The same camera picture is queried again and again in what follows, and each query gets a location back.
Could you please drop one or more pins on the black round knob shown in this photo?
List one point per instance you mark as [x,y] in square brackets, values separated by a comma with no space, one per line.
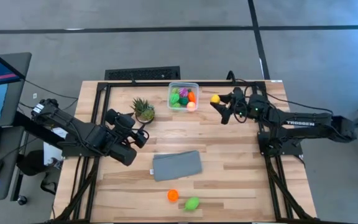
[22,200]

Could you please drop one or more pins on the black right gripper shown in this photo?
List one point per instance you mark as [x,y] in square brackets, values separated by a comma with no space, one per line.
[240,105]

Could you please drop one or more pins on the peach coloured toy fruit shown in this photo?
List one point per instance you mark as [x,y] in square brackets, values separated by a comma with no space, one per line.
[191,106]

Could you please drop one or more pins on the grey folded cloth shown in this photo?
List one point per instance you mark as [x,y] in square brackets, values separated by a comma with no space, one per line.
[177,165]

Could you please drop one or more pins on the succulents in black bowl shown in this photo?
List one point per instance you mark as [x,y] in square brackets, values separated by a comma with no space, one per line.
[146,113]

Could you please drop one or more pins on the black curved clamp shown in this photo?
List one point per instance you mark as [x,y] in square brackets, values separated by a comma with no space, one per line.
[231,76]

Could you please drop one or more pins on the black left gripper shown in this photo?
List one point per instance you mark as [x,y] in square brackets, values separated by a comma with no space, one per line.
[120,135]

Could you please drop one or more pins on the yellow toy lemon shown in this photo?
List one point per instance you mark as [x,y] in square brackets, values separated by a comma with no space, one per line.
[215,99]

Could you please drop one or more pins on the dark green toy pepper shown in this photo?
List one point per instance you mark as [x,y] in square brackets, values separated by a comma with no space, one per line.
[183,101]

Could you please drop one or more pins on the light green toy apple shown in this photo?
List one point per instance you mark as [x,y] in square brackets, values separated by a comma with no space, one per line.
[176,106]

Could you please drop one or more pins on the orange toy pumpkin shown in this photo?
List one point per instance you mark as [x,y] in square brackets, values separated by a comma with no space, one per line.
[173,195]

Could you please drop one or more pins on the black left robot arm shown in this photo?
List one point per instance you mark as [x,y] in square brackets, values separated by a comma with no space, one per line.
[73,127]

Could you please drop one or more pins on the light green toy cabbage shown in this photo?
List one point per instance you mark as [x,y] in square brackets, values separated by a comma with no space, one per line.
[192,204]

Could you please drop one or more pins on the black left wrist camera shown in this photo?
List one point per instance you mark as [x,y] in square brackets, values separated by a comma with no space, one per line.
[121,118]

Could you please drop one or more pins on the orange toy carrot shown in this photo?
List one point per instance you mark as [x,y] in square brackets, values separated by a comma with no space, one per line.
[191,96]

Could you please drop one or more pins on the purple toy onion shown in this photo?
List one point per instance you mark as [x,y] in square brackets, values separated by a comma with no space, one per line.
[183,92]

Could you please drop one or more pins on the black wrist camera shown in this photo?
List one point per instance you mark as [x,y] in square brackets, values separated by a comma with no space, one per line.
[238,91]
[121,118]

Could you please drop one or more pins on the light green toy leaf vegetable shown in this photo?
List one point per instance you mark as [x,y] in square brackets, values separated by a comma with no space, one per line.
[174,98]

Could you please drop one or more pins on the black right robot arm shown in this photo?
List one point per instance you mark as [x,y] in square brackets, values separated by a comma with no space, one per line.
[300,124]

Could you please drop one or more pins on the clear plastic container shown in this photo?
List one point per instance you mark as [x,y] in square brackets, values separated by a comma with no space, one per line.
[183,83]

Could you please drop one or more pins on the black desk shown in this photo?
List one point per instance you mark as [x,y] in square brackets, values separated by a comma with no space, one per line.
[8,186]

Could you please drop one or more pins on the black aluminium rig frame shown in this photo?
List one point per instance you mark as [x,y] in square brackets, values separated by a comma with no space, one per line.
[154,84]

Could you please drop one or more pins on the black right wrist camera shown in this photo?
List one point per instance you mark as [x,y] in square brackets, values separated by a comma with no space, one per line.
[238,91]

